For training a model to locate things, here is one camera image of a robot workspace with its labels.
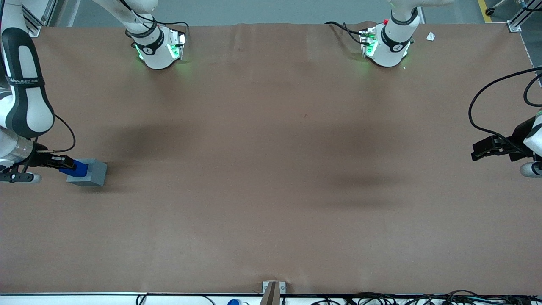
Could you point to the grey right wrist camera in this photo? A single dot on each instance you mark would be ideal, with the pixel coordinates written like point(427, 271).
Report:
point(34, 178)

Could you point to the brown upright bar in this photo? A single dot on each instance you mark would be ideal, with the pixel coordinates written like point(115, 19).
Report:
point(271, 296)

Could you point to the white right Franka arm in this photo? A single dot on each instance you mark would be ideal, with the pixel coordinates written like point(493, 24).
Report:
point(25, 106)

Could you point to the thin aluminium frame bar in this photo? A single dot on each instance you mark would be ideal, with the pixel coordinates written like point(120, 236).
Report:
point(50, 10)

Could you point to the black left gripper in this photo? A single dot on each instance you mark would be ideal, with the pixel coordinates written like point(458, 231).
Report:
point(517, 138)

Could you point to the brown paper table cover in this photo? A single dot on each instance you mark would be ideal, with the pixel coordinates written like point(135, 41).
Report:
point(271, 199)

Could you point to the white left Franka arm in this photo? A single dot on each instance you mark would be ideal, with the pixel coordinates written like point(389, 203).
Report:
point(391, 46)

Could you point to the gray square base block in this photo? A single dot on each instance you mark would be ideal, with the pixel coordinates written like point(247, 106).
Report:
point(97, 173)

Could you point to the slanted aluminium frame post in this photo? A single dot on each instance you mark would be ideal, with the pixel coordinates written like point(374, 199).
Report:
point(33, 29)

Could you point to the grey metal mounting plate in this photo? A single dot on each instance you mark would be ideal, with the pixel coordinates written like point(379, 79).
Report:
point(283, 287)

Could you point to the small blue round object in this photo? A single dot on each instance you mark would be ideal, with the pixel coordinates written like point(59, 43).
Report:
point(233, 302)

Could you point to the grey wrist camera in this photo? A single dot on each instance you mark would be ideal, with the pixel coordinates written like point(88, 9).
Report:
point(529, 170)
point(34, 178)

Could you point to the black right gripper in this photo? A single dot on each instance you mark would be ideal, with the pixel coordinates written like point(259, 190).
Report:
point(41, 160)

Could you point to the black caster wheel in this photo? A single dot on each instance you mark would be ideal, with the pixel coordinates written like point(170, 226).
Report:
point(490, 11)

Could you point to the small white paper scrap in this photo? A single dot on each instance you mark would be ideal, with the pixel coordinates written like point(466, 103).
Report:
point(430, 36)

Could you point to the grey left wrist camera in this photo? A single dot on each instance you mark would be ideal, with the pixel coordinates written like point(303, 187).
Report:
point(529, 170)

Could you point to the small blue block part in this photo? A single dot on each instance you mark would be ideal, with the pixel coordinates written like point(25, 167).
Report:
point(79, 170)

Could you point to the aluminium frame post with bracket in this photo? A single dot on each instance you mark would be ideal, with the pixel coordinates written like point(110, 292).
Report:
point(518, 21)

